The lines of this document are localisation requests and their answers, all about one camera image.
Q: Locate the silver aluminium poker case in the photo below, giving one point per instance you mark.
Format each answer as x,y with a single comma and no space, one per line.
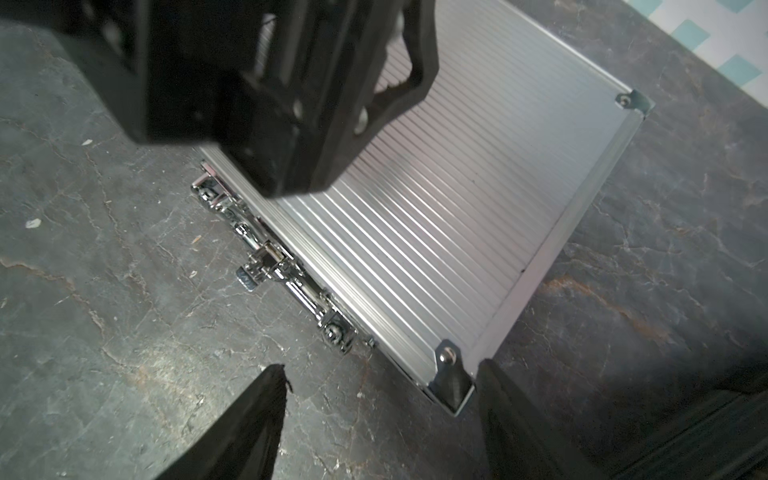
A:
432,242

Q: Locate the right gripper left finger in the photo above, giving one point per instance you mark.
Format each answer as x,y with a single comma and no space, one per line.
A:
244,442

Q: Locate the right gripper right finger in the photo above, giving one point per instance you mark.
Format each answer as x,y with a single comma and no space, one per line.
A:
520,442

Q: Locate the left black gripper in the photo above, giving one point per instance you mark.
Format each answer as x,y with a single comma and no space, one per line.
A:
291,91

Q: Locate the black plastic poker case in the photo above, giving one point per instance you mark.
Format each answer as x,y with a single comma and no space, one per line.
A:
723,435

